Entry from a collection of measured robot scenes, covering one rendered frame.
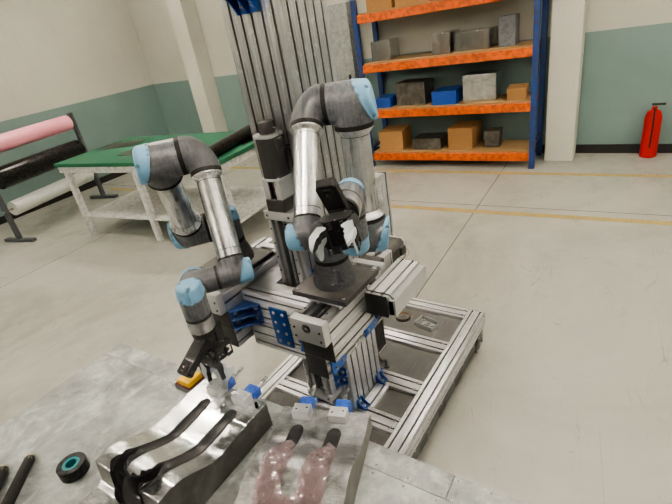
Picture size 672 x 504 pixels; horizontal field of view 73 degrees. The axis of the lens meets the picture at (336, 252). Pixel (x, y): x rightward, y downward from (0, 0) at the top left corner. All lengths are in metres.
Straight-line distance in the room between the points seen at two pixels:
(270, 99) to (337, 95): 0.39
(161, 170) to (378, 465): 1.03
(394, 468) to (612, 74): 5.25
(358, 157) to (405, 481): 0.88
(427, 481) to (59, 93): 7.95
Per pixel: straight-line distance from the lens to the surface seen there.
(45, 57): 8.53
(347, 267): 1.53
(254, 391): 1.44
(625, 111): 6.08
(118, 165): 5.19
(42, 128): 7.14
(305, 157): 1.27
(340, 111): 1.32
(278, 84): 1.61
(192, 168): 1.46
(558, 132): 5.86
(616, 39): 5.96
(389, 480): 1.29
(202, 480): 1.33
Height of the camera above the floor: 1.84
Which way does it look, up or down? 27 degrees down
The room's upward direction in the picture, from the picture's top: 10 degrees counter-clockwise
